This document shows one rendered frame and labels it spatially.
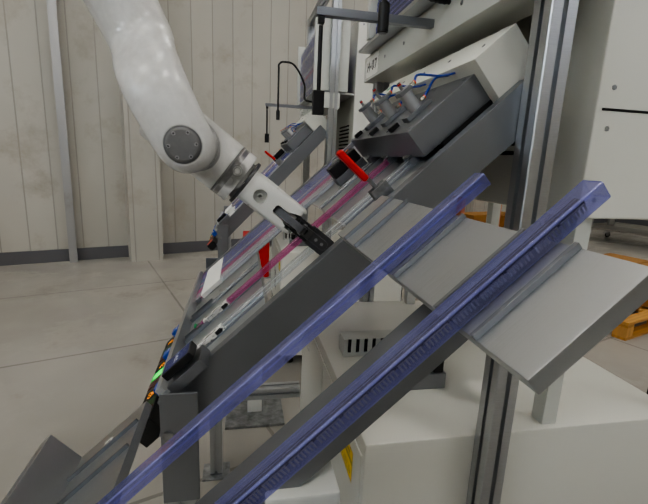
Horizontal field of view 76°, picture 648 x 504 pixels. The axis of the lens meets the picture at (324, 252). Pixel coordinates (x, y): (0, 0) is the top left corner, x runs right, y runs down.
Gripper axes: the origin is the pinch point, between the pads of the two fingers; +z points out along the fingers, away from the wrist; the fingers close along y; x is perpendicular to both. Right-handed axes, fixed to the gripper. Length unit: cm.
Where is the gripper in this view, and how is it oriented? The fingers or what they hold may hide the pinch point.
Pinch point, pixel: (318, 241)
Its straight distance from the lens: 70.0
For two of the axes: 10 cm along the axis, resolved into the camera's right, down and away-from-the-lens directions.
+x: -6.3, 7.7, 0.5
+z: 7.5, 6.0, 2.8
